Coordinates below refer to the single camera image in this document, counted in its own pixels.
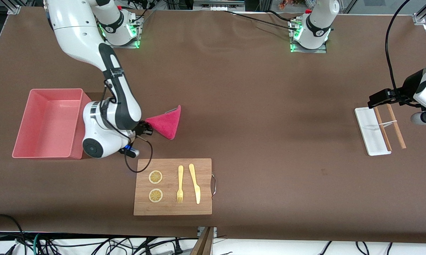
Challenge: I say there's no thick black table cable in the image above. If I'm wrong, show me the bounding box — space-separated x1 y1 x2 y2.
223 10 300 30

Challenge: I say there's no wooden plank piece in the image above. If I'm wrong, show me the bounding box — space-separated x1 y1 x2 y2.
190 227 215 255

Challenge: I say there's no brown wooden rod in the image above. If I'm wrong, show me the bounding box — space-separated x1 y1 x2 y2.
373 106 393 152
386 103 407 149

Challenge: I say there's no pink and grey cloth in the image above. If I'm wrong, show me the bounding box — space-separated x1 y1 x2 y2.
145 105 182 140

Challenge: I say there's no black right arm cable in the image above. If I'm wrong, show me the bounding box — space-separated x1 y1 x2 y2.
103 79 153 174

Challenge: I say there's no yellow plastic knife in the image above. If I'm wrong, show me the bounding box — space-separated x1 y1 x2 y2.
189 163 201 205

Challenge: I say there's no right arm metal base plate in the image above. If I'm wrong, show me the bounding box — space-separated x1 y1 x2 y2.
103 35 140 49

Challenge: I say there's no wooden cutting board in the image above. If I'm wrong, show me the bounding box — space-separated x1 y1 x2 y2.
133 158 213 216

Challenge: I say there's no yellow plastic fork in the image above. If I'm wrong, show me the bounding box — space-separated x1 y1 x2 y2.
177 165 184 204

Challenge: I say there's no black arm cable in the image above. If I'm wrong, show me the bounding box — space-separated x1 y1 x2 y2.
385 0 411 95
103 79 153 174

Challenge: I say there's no grey power strip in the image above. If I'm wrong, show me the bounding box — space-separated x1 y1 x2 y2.
194 0 245 11

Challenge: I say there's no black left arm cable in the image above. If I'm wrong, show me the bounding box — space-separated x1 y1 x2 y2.
385 0 411 95

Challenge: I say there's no black cable tangle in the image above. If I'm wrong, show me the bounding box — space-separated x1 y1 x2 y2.
8 232 199 255

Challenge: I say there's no teal cable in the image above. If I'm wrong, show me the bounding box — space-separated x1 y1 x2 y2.
33 233 44 255

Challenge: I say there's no pink plastic bin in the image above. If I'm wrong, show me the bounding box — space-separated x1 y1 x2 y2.
12 88 92 160

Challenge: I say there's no white rack base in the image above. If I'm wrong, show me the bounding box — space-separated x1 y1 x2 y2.
355 107 392 156

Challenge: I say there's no thick black looped cable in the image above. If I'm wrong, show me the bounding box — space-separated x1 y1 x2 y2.
0 214 27 255

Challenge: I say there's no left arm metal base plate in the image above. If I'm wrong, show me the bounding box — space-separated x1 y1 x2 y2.
290 40 328 53

